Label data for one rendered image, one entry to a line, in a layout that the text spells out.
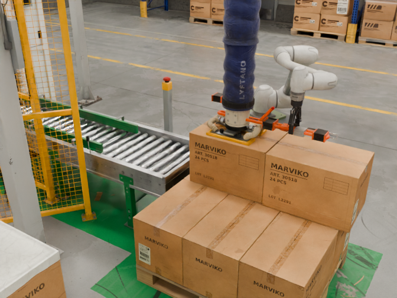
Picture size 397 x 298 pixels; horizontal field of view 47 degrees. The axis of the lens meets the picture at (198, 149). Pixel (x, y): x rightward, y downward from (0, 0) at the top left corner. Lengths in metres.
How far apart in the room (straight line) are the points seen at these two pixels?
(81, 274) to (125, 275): 0.32
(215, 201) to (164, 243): 0.49
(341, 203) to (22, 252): 1.85
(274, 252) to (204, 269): 0.45
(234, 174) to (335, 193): 0.71
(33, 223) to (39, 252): 1.45
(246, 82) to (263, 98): 0.87
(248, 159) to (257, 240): 0.56
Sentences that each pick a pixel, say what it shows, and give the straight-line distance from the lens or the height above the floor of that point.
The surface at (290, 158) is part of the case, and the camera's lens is 2.98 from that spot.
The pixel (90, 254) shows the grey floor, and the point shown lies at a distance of 3.71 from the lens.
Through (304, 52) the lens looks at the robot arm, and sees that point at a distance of 3.46.
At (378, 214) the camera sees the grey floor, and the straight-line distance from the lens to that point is 4.34.
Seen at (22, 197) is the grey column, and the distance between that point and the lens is 3.42.
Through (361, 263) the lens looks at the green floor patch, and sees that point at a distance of 3.74.
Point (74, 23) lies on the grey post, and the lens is 6.41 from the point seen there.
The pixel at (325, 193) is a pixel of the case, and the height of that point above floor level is 0.78.
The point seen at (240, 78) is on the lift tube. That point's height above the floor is 1.38.
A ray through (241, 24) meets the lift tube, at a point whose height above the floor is 1.73.
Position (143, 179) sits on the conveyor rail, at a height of 0.52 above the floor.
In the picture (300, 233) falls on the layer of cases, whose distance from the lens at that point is 2.99.
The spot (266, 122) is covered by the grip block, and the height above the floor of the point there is 1.10.
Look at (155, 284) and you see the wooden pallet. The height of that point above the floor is 0.02.
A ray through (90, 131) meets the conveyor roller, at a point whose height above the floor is 0.52.
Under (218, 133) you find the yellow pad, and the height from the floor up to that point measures 0.97.
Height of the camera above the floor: 2.31
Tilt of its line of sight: 27 degrees down
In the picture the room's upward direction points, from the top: straight up
